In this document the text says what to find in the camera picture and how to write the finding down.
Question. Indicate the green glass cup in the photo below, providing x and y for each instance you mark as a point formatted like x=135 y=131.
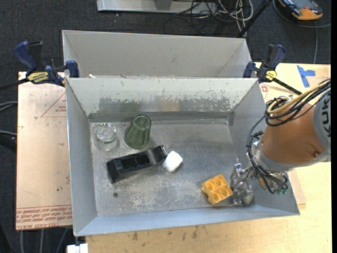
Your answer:
x=137 y=133

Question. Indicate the clear glass cup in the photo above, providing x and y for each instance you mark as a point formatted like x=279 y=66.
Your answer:
x=105 y=136

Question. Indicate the brown cardboard board red print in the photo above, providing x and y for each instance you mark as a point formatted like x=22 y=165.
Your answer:
x=42 y=151

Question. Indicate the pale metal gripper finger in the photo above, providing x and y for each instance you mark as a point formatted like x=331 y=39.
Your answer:
x=248 y=196
x=237 y=194

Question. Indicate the white soft block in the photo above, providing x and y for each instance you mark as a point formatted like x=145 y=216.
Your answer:
x=172 y=161

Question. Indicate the yellow toy brick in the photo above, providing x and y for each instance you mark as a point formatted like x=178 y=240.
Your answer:
x=217 y=189

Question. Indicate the grey metal bin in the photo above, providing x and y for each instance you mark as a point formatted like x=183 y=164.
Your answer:
x=168 y=191

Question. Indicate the black tape dispenser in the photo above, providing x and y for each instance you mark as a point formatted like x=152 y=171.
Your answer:
x=131 y=164

